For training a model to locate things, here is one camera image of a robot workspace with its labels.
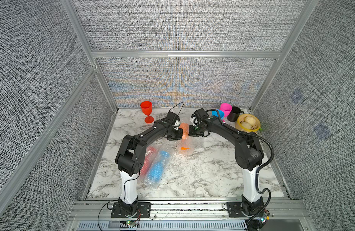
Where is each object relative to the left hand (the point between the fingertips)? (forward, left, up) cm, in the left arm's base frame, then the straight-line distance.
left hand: (184, 136), depth 93 cm
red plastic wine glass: (+21, +25, +7) cm, 33 cm away
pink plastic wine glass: (+20, -31, +5) cm, 37 cm away
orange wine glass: (-7, 0, +1) cm, 7 cm away
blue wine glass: (+3, -16, +18) cm, 25 cm away
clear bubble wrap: (-10, -1, -8) cm, 12 cm away
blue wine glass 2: (-20, +16, -1) cm, 25 cm away
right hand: (+4, -3, +1) cm, 5 cm away
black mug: (+19, -39, -2) cm, 43 cm away
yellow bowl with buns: (+11, -47, -3) cm, 48 cm away
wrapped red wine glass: (-11, +22, -1) cm, 24 cm away
